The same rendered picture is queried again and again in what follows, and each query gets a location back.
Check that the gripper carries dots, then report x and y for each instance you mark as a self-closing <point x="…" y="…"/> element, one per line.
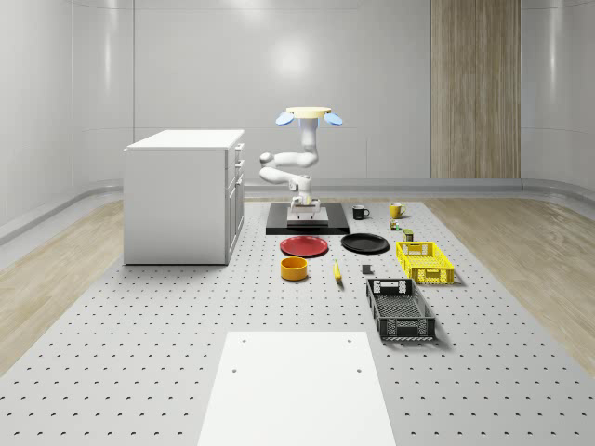
<point x="305" y="207"/>

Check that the yellow bowl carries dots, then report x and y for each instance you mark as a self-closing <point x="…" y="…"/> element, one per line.
<point x="294" y="271"/>

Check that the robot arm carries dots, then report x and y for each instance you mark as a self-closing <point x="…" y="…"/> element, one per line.
<point x="297" y="159"/>

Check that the black stove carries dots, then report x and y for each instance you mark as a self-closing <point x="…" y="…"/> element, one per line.
<point x="339" y="223"/>

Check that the red plate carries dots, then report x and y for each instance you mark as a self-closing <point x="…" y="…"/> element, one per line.
<point x="304" y="246"/>

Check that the black mug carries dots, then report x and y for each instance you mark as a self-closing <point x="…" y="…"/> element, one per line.
<point x="359" y="213"/>

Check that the black plate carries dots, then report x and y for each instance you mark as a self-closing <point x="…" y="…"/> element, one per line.
<point x="365" y="243"/>

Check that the banana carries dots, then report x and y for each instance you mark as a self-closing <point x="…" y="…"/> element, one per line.
<point x="337" y="273"/>

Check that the yellow mug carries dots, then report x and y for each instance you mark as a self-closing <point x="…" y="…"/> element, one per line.
<point x="395" y="211"/>

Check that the puzzle cube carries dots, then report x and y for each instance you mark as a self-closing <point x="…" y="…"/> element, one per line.
<point x="395" y="226"/>

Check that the white cabinet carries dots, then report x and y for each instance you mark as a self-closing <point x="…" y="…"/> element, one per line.
<point x="176" y="204"/>

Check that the yellow basket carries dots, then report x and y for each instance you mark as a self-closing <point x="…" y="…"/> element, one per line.
<point x="430" y="275"/>

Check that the dark grey basket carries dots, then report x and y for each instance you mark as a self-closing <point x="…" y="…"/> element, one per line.
<point x="406" y="327"/>

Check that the white board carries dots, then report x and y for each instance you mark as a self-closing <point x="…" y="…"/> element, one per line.
<point x="297" y="395"/>

